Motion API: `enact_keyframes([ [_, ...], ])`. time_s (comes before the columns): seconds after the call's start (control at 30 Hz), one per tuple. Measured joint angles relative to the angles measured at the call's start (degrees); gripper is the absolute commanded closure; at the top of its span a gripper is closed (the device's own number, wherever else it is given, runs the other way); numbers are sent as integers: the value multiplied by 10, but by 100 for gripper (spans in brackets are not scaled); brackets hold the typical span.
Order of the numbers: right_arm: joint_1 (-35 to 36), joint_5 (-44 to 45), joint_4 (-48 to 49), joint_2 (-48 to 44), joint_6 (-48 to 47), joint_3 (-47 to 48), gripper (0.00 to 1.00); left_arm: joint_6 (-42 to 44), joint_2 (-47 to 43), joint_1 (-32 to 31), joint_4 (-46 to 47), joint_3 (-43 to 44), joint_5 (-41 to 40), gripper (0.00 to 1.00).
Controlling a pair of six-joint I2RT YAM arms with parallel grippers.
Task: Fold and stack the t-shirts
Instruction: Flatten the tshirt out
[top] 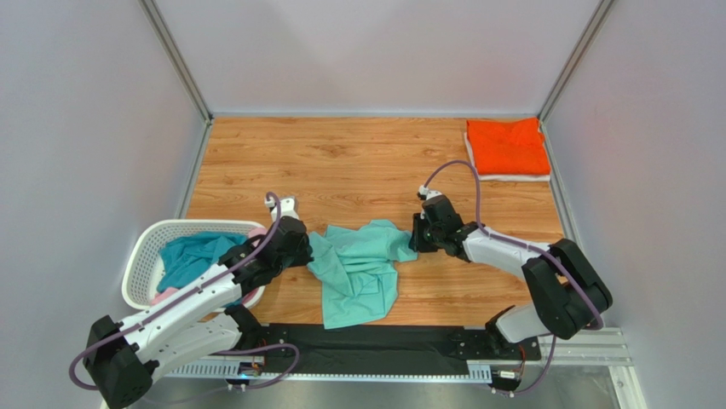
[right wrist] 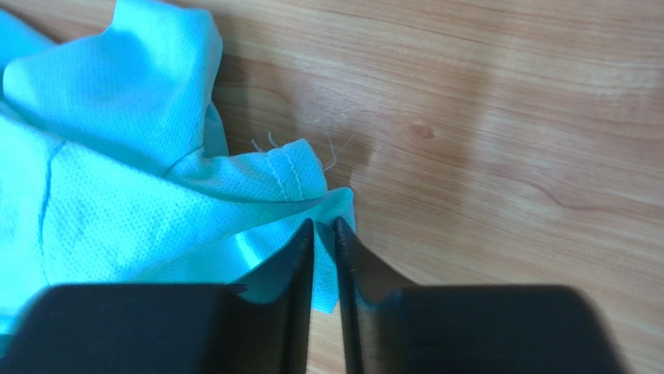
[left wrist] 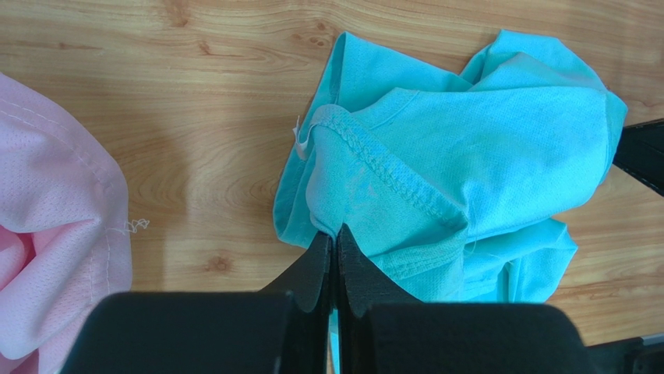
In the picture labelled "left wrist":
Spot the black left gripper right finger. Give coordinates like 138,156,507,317
336,225,595,373

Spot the pink t-shirt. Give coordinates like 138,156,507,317
1,76,132,373

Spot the light teal t-shirt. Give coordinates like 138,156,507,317
273,30,628,302

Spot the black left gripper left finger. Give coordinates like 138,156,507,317
62,233,332,373

